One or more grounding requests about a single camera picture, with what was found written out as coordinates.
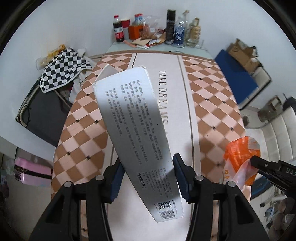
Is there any orange plastic snack bag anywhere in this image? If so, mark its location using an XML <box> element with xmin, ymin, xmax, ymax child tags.
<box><xmin>223</xmin><ymin>136</ymin><xmax>260</xmax><ymax>189</ymax></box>

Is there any long white paper box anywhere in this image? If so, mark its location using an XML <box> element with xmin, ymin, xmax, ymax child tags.
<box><xmin>93</xmin><ymin>65</ymin><xmax>184</xmax><ymax>222</ymax></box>

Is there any white sofa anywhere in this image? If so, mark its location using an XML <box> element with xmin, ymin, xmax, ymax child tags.
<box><xmin>246</xmin><ymin>107</ymin><xmax>296</xmax><ymax>163</ymax></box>

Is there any pink suitcase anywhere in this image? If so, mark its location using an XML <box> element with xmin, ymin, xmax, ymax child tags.
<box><xmin>14</xmin><ymin>157</ymin><xmax>52</xmax><ymax>188</ymax></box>

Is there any black folding chair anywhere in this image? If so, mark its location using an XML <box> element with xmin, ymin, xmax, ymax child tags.
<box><xmin>15</xmin><ymin>79</ymin><xmax>72</xmax><ymax>147</ymax></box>

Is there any cardboard box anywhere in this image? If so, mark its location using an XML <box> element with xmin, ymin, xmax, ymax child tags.
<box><xmin>228</xmin><ymin>39</ymin><xmax>260</xmax><ymax>74</ymax></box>

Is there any black white checkered cloth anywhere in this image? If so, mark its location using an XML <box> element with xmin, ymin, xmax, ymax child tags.
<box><xmin>40</xmin><ymin>48</ymin><xmax>92</xmax><ymax>93</ymax></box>

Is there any clear blue-label bottle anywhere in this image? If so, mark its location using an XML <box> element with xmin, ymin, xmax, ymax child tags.
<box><xmin>173</xmin><ymin>19</ymin><xmax>186</xmax><ymax>48</ymax></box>

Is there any glass jar bottle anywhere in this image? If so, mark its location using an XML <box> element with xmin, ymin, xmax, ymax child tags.
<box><xmin>185</xmin><ymin>18</ymin><xmax>201</xmax><ymax>47</ymax></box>

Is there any cola bottle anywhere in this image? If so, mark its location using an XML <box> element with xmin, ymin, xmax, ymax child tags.
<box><xmin>113</xmin><ymin>15</ymin><xmax>125</xmax><ymax>43</ymax></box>

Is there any red paper cup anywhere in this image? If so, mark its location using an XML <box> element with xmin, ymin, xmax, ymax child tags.
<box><xmin>121</xmin><ymin>19</ymin><xmax>130</xmax><ymax>40</ymax></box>

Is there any clear snack bag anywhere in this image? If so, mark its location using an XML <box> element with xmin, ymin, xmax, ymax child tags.
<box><xmin>141</xmin><ymin>16</ymin><xmax>160</xmax><ymax>40</ymax></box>

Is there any black spray can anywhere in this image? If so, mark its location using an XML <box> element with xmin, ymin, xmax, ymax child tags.
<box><xmin>165</xmin><ymin>9</ymin><xmax>176</xmax><ymax>45</ymax></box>

